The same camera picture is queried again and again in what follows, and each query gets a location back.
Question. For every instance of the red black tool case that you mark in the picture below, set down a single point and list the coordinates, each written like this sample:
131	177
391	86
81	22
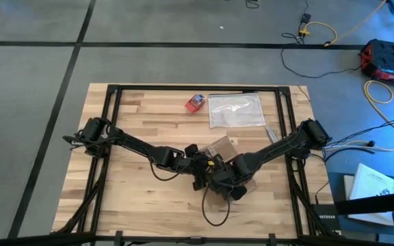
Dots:
388	58

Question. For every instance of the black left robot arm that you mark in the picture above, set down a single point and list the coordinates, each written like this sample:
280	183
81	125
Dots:
132	145

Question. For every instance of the taped brown cardboard box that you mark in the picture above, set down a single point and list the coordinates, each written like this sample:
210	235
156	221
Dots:
222	147

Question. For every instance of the white booklet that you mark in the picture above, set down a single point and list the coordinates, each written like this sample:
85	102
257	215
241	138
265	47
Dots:
371	184

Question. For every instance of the small red blue package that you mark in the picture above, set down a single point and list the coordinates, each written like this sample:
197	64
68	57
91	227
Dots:
194	103

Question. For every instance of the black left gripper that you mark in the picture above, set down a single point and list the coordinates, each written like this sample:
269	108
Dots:
200	164

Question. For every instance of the black network switch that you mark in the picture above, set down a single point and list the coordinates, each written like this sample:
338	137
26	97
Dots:
327	217

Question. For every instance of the black power adapter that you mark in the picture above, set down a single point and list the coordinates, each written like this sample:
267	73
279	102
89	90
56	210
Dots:
305	17

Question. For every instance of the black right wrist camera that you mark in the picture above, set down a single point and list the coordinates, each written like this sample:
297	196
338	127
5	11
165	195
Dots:
238	193

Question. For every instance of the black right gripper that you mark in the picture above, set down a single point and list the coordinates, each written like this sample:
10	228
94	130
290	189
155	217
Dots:
224	181

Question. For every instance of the box opener tool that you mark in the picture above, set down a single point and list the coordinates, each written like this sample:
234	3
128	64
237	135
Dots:
271	134

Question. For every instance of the clear bubble wrap bag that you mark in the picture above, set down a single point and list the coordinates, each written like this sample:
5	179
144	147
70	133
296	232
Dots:
234	109

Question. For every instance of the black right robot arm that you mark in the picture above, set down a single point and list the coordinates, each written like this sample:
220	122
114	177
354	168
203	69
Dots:
279	147

